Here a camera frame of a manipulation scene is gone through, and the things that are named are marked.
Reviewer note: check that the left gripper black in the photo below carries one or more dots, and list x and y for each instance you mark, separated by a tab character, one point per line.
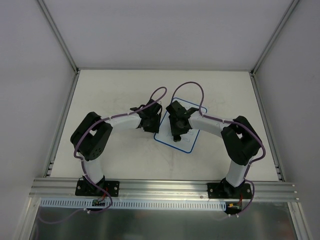
152	126

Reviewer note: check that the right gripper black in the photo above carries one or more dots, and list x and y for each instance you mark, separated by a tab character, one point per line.
177	133

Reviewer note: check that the blue framed whiteboard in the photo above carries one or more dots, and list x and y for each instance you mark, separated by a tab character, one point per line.
164	136

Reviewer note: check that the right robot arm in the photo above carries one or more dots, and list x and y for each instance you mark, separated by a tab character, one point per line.
240	140

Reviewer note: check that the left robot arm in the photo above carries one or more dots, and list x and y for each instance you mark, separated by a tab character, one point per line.
90	139

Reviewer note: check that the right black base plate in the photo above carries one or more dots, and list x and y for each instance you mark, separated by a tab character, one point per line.
215	191

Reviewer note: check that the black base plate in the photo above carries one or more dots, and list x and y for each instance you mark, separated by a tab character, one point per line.
215	191
86	189

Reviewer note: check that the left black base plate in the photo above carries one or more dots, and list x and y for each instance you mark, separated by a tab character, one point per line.
86	189

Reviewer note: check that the white slotted cable duct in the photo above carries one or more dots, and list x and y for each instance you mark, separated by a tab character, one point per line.
134	204

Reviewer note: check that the aluminium mounting rail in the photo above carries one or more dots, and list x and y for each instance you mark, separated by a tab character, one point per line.
185	190

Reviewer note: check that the left aluminium frame post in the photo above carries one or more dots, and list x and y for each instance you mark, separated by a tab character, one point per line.
57	34

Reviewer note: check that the aluminium frame post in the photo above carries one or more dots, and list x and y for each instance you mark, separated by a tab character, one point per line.
275	34
57	34

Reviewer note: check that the right aluminium frame post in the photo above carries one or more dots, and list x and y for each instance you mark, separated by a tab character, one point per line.
275	34

